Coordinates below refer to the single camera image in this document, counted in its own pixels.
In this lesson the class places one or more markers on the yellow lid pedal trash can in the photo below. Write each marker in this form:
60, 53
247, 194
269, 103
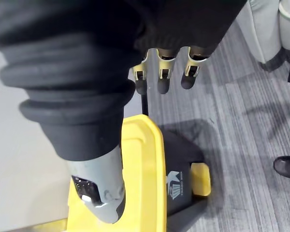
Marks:
145, 166

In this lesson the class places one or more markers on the white round bin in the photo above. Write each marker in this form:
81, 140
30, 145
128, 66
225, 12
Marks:
288, 23

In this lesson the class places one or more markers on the black shoe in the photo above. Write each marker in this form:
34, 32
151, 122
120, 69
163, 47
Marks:
286, 167

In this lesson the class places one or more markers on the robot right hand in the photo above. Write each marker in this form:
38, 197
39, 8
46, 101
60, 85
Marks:
70, 72

